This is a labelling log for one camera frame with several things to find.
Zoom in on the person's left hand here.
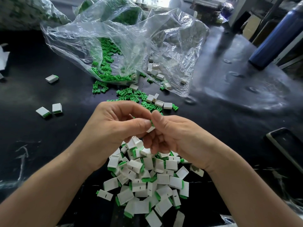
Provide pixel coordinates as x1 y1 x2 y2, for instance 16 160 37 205
71 101 153 172

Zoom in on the person's right hand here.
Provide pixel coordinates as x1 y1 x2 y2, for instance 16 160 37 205
142 110 232 174

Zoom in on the pile of assembled white-green pieces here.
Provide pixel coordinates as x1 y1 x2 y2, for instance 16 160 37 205
103 136 191 227

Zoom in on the pile of green clips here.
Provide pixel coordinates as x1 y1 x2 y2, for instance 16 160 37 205
90 38 180 113

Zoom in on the heap of white caps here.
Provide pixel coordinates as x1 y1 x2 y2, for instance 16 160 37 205
130 56 188 111

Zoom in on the person's left forearm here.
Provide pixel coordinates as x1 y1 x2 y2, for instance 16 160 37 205
0 150 101 227

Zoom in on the person's right forearm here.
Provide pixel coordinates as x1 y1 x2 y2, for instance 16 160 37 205
208 154 303 227

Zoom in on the empty white shell right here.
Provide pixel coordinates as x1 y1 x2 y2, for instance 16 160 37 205
190 164 205 178

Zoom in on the clear plastic bag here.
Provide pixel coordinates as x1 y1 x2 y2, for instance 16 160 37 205
40 0 210 97

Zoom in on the black smartphone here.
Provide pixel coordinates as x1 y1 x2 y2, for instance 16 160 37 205
266 127 303 174

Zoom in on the plastic bag full of green pieces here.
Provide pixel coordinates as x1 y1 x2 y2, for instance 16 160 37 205
73 0 143 26

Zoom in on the brown cardboard box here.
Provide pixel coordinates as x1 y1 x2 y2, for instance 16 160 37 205
242 15 265 42

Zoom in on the white paper sheet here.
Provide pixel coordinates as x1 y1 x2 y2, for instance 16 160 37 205
0 46 10 71

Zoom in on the grey machine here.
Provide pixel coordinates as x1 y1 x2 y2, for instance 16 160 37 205
192 0 235 24

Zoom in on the blue cylinder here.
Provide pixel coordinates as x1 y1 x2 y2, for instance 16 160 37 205
249 3 303 70

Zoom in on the white component box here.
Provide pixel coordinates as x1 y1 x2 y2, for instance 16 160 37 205
133 0 163 9

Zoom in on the large bag of assembled pieces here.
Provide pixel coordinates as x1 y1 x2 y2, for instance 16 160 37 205
0 0 71 30

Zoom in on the white metal frame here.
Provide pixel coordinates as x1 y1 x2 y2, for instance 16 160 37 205
229 0 303 41

